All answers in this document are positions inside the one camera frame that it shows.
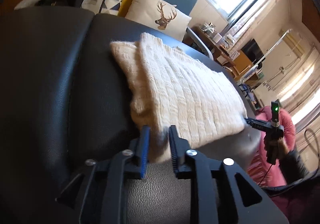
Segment wooden side table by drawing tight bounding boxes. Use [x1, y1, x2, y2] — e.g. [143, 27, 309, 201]
[191, 26, 236, 68]

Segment wall air conditioner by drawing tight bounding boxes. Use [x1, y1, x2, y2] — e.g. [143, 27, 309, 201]
[279, 29, 305, 58]

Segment person's right hand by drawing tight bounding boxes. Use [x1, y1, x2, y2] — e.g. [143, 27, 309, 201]
[264, 134, 290, 165]

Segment pink bed quilt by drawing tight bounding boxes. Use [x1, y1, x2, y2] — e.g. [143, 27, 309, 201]
[246, 106, 297, 188]

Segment deer print cushion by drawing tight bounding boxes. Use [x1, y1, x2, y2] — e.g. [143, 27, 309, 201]
[125, 0, 191, 42]

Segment wooden folding chair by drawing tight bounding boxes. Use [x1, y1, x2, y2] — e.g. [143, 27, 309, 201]
[223, 50, 253, 81]

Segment black television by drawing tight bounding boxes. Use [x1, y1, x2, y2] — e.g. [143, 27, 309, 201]
[241, 39, 264, 64]

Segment cream knitted sweater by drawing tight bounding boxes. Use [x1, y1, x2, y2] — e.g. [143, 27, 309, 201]
[110, 33, 247, 163]

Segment white mug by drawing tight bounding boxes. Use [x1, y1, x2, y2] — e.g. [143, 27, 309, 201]
[213, 33, 222, 44]

